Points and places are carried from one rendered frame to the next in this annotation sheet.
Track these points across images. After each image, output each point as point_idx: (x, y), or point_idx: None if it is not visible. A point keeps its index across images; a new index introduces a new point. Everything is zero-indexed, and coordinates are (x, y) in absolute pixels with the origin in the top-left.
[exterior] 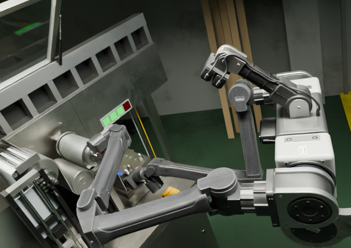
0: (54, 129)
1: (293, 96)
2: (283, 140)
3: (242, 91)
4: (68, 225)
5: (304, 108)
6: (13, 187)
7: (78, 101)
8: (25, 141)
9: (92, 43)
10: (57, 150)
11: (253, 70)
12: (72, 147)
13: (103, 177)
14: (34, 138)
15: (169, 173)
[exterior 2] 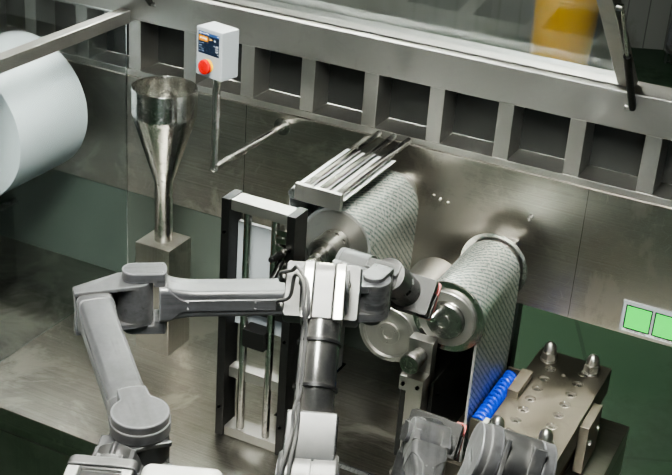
0: (510, 213)
1: (281, 451)
2: (200, 474)
3: (478, 446)
4: (358, 388)
5: None
6: (245, 199)
7: (607, 212)
8: (443, 181)
9: None
10: (463, 251)
11: (300, 342)
12: (452, 267)
13: (215, 287)
14: (460, 191)
15: (407, 472)
